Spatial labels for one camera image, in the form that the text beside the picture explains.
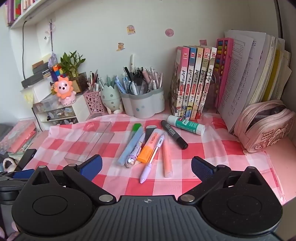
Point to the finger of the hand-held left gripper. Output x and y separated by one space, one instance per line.
23 173

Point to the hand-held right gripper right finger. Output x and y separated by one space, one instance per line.
202 168

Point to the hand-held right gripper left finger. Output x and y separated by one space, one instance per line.
91 166

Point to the clear plastic pencil box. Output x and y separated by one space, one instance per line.
92 141

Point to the peach pen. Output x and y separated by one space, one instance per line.
167 162

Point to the purple globe-topped pen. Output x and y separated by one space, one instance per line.
130 161

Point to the black marker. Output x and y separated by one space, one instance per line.
173 134

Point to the purple mechanical pencil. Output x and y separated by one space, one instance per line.
148 169

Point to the orange highlighter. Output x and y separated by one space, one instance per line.
145 154

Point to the green highlighter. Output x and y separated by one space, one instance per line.
136 129

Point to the pencil lead case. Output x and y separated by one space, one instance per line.
150 131

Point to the black flat object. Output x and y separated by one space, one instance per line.
26 158

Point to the plush toy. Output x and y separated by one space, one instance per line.
8 163

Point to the pink checked cloth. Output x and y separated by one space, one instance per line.
215 143

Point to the pink notebook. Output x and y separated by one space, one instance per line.
18 136

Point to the dark grey cloth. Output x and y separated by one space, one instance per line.
5 131

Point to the green and white glue stick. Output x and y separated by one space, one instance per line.
185 124

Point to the white drawer organizer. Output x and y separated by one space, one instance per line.
79 109

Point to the pink perforated pen holder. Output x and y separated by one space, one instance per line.
92 104

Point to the pink pencil pouch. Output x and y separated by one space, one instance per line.
266 139

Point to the green egg-shaped pen holder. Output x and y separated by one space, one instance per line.
111 99

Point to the clear acrylic bookend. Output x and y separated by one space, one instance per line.
215 92

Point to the yellow sticky note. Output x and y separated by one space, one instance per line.
27 96

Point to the grey flower-shaped pen holder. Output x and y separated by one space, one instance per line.
143 106

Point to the orange lion toy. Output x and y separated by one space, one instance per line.
62 89

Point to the bunch of thin pens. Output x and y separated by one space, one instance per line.
93 83

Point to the white storage box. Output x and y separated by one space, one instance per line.
41 91

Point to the bunch of light pens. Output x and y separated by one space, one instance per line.
107 81

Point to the grey flat box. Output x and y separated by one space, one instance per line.
32 81

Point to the black-rimmed magnifying glass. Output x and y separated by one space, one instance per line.
138 85

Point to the stack of paper booklets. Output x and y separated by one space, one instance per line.
238 81

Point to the colourful cube toy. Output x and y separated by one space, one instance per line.
57 71

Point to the pink abacus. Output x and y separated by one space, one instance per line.
227 69

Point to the bunch of pastel pens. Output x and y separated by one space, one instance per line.
153 76

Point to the bamboo plant in glass pot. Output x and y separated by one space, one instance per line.
71 62

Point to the small dark box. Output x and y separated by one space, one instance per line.
40 68

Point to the purple hanging ornament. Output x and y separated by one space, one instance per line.
53 60

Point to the row of shelf books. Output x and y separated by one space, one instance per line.
11 11

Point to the brown bear wall sticker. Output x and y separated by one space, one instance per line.
120 46

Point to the small pink wall sticker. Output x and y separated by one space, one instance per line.
203 42

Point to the round pink wall sticker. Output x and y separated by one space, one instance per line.
169 32

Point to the cartoon wall sticker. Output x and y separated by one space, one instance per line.
130 29

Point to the white wall shelf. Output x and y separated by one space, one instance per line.
27 16

